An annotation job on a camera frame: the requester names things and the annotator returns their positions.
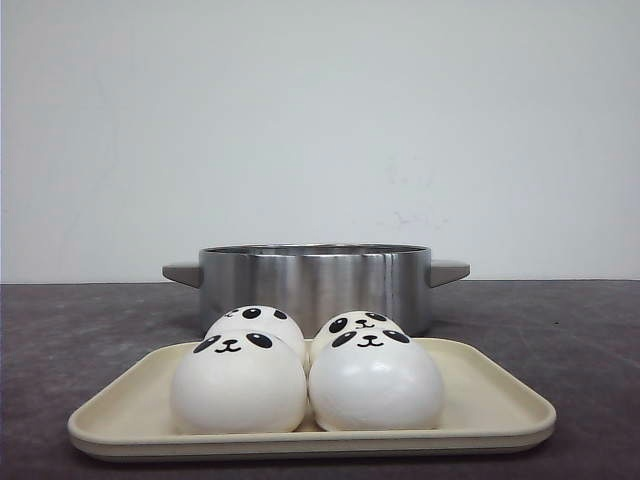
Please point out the stainless steel steamer pot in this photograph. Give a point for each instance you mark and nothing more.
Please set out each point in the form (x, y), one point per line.
(315, 282)

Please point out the beige plastic tray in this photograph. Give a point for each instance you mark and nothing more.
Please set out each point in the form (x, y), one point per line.
(487, 410)

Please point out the panda bun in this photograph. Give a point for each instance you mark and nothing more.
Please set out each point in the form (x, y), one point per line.
(263, 319)
(359, 320)
(240, 381)
(375, 380)

